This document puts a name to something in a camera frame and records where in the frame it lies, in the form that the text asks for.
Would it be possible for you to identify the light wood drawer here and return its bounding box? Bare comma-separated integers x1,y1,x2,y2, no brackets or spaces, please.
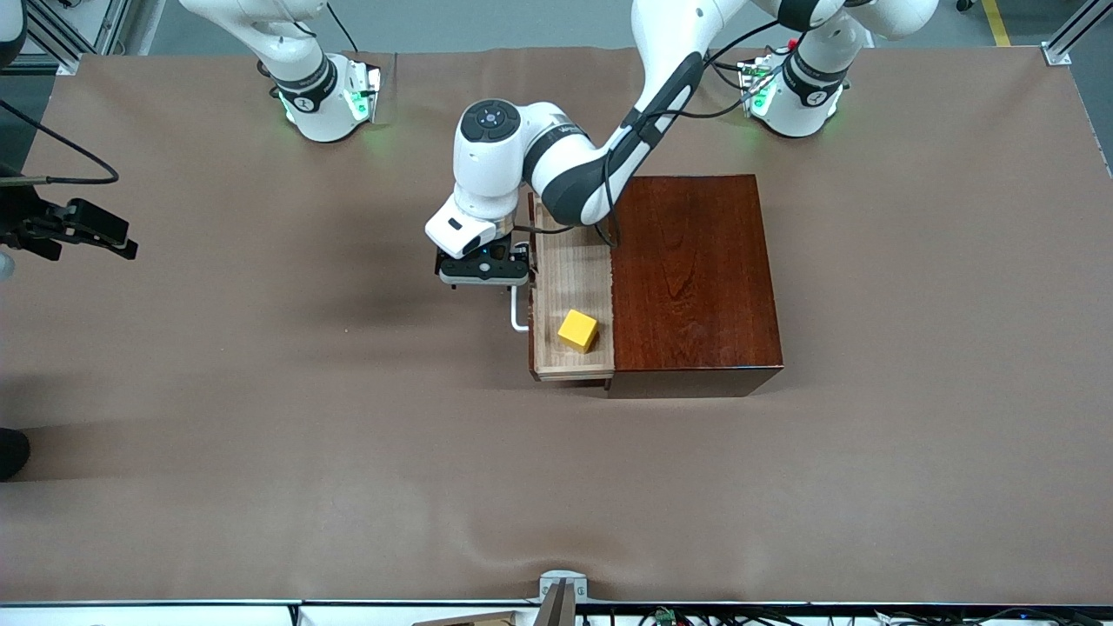
528,193,616,384

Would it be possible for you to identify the yellow block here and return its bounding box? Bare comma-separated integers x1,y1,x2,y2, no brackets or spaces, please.
557,310,600,354

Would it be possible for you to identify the arm base connector panel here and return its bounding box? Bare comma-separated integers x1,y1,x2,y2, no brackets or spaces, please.
739,54,777,118

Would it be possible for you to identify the dark red wooden cabinet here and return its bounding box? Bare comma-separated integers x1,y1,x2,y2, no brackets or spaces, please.
606,174,785,399

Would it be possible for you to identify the black round object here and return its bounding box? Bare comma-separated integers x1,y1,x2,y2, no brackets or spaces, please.
0,428,31,482

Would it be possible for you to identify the table cover sheet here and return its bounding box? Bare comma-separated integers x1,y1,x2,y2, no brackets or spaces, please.
0,45,1113,607

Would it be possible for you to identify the wooden board piece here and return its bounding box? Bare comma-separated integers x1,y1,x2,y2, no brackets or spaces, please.
413,610,523,626

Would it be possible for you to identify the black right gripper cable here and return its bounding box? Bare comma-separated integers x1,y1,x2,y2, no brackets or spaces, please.
0,97,120,185

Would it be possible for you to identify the aluminium frame profile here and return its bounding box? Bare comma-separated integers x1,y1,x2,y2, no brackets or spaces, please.
1042,0,1113,67
24,0,166,75

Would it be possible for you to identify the thin black base cable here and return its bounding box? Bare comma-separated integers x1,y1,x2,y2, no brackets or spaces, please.
326,0,359,55

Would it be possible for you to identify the grey front camera mount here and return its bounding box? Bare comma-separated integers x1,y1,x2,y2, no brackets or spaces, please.
532,569,590,626

